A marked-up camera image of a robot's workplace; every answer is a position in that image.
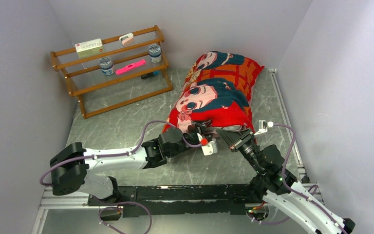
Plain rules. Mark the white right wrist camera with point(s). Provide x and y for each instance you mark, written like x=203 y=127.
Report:
x=263 y=127

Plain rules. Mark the black blue marker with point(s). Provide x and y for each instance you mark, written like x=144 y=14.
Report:
x=148 y=75

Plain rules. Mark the blue white jar left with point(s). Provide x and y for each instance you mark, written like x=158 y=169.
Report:
x=106 y=65

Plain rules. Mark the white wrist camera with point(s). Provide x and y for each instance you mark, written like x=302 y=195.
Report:
x=263 y=127
x=208 y=145

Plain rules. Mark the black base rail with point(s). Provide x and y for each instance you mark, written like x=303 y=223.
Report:
x=234 y=199

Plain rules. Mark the aluminium frame rail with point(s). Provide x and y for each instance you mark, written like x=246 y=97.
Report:
x=75 y=200

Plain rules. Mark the pink highlighter marker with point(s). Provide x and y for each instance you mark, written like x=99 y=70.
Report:
x=130 y=67

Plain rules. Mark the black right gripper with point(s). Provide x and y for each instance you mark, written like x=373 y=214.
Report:
x=234 y=139

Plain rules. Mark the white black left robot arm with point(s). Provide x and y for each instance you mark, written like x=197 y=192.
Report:
x=77 y=169

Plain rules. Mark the white green box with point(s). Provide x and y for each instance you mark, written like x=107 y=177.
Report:
x=89 y=48

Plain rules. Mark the pink red patterned pillowcase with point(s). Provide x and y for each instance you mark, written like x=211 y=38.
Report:
x=217 y=91

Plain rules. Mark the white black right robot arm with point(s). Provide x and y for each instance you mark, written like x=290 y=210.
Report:
x=277 y=186

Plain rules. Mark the wooden shelf rack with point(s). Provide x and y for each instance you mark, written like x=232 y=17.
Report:
x=97 y=93

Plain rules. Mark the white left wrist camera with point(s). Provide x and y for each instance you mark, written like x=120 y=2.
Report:
x=208 y=145

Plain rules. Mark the blue white jar right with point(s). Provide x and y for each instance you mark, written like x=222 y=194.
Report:
x=155 y=53

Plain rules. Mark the blue white jar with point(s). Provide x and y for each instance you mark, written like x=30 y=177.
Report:
x=155 y=53
x=106 y=65

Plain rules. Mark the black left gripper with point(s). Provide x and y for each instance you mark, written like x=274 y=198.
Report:
x=201 y=127

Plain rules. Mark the pink white tape dispenser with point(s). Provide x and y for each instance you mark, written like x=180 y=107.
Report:
x=126 y=39

